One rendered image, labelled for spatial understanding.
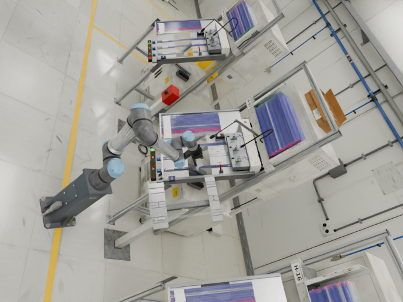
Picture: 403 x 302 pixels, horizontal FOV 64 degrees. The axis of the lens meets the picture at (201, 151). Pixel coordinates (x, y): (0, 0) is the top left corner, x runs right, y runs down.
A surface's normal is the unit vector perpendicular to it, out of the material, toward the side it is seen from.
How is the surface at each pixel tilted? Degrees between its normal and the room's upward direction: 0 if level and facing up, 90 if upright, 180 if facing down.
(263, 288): 44
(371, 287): 90
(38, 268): 0
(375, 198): 90
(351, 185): 90
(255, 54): 90
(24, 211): 0
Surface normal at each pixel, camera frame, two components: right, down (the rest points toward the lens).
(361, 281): -0.68, -0.37
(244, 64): 0.11, 0.79
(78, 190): -0.60, -0.09
